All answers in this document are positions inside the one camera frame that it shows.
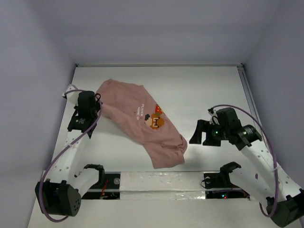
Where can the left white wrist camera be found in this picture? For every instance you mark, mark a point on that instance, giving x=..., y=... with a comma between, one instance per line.
x=71, y=94

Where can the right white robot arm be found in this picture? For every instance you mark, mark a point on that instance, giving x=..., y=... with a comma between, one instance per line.
x=280, y=198

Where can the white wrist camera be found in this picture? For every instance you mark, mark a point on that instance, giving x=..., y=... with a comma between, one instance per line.
x=71, y=94
x=214, y=117

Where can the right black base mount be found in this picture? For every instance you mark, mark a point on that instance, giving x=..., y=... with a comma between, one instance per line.
x=219, y=186

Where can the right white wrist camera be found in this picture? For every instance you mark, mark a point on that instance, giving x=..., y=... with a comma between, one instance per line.
x=214, y=117

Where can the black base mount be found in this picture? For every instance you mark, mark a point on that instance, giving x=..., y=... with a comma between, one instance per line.
x=219, y=186
x=107, y=187

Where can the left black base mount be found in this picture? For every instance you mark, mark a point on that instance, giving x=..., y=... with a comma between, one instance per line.
x=107, y=187

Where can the pink printed t shirt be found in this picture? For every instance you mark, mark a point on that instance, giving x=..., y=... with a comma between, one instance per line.
x=140, y=117

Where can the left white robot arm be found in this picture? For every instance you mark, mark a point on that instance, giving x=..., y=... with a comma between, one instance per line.
x=63, y=183

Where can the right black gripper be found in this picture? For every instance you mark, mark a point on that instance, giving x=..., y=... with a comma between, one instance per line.
x=205, y=126

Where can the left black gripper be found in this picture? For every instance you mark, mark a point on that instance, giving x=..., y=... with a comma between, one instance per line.
x=98, y=106

